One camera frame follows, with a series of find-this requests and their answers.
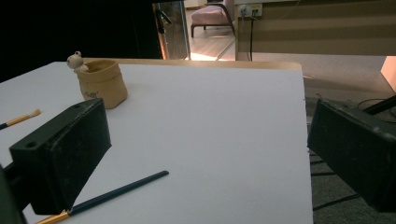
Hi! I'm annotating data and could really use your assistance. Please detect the black door handle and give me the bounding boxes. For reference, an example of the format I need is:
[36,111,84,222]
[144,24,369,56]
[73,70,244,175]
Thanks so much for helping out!
[156,8,172,35]

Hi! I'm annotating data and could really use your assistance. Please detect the dark blue handled paintbrush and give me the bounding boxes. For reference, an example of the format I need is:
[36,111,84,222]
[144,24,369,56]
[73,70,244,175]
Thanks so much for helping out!
[35,170,170,224]
[0,108,42,131]

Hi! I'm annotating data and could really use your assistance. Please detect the black stand leg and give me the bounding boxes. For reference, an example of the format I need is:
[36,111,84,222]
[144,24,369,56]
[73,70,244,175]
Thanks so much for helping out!
[362,94,396,116]

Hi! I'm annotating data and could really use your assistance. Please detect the black power cable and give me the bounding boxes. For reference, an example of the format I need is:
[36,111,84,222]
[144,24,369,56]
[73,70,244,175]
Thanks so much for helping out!
[247,12,257,62]

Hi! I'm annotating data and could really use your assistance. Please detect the black floor cable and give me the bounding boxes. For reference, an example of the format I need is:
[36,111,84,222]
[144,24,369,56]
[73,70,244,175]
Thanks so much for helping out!
[312,192,362,212]

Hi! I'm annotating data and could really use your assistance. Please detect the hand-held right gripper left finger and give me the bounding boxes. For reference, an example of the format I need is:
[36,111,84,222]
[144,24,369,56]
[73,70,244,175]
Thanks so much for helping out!
[8,98,112,216]

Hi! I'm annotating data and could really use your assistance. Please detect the pink armchair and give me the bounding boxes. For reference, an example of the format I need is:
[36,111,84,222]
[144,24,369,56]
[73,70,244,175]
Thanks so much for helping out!
[190,0,236,38]

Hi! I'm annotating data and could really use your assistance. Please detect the glass door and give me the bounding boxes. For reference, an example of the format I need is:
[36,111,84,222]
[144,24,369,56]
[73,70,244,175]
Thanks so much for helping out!
[152,1,191,61]

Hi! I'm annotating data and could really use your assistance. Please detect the white wall power outlet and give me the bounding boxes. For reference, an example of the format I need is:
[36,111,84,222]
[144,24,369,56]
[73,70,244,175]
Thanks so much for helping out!
[237,3,263,18]

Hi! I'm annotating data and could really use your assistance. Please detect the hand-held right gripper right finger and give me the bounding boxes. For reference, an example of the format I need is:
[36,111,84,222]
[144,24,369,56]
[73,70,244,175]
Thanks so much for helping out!
[307,98,396,214]

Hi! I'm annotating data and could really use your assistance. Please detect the tan pen holder with bear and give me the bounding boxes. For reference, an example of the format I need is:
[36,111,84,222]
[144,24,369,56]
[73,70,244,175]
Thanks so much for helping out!
[66,50,129,110]

